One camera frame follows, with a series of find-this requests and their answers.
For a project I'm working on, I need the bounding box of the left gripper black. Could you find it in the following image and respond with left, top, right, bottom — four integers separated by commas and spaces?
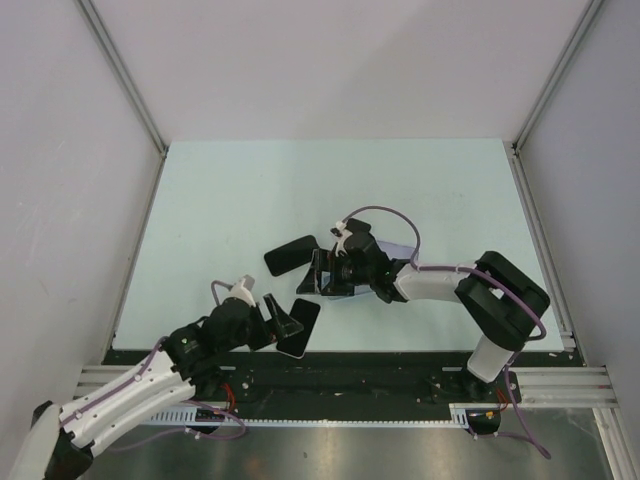
218, 294, 302, 353

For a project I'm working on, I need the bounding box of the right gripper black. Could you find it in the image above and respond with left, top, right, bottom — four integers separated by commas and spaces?
297, 247, 374, 296

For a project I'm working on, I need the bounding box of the light blue phone case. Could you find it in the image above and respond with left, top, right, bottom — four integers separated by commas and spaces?
319, 273, 372, 300

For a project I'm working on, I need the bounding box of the white-edged black phone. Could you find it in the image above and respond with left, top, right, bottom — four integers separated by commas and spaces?
276, 299, 321, 359

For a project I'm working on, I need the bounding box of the black phone case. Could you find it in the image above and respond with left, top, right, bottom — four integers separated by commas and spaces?
263, 235, 318, 277

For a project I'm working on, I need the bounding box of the green-edged black phone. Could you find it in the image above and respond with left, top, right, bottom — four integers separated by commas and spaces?
346, 218, 372, 234

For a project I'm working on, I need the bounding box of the purple phone case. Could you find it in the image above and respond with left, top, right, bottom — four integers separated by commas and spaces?
377, 240, 415, 261

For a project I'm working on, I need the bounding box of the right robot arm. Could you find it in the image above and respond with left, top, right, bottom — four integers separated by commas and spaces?
296, 229, 550, 401

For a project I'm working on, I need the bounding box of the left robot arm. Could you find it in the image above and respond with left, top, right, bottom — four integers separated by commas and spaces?
11, 295, 319, 479

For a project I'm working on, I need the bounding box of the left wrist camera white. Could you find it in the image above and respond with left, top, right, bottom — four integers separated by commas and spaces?
229, 275, 257, 307

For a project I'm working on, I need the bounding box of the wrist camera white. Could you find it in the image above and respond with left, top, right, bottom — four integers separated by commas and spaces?
229, 275, 257, 307
331, 219, 353, 257

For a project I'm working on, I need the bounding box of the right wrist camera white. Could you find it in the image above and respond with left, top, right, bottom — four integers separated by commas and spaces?
331, 219, 353, 257

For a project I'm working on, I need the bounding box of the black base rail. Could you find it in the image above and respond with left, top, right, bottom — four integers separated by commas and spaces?
197, 352, 521, 422

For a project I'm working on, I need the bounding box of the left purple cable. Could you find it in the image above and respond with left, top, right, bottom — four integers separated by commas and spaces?
57, 279, 249, 451

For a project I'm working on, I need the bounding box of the white cable duct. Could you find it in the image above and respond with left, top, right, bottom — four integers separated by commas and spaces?
144, 404, 501, 429

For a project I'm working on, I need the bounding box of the left aluminium frame post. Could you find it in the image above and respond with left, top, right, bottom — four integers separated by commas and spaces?
74, 0, 169, 160

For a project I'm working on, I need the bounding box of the aluminium frame post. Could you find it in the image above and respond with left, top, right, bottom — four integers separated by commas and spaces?
74, 0, 169, 160
511, 0, 608, 155

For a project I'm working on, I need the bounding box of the right aluminium frame post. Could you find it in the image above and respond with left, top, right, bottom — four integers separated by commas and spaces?
511, 0, 608, 155

